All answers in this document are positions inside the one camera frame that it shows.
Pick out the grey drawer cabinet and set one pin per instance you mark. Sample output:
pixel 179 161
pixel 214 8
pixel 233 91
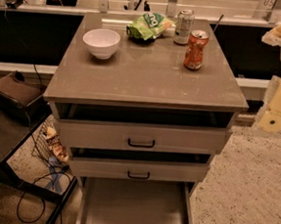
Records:
pixel 146 84

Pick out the orange soda can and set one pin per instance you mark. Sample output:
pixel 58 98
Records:
pixel 194 54

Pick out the open bottom drawer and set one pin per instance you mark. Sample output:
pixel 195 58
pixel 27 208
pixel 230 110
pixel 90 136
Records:
pixel 121 201

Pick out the white bowl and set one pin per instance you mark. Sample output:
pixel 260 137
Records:
pixel 101 43

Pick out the top drawer with black handle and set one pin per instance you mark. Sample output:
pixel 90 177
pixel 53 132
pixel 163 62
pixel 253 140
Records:
pixel 141 137

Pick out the dark brown bag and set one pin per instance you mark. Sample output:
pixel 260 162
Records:
pixel 20 99

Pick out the black side table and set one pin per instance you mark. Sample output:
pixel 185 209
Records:
pixel 12 135

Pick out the snack bag in basket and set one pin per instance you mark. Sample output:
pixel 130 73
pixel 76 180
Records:
pixel 55 146

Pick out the green chip bag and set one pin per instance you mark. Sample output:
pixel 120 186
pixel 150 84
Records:
pixel 148 26

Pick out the silver green soda can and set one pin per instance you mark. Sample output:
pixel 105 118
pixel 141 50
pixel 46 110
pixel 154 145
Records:
pixel 185 19

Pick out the middle drawer with black handle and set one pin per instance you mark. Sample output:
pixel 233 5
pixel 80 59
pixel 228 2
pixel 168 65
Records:
pixel 140 170

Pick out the drawer with black handle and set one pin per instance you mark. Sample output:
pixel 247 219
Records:
pixel 141 137
pixel 140 170

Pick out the wire basket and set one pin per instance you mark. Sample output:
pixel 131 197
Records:
pixel 41 148

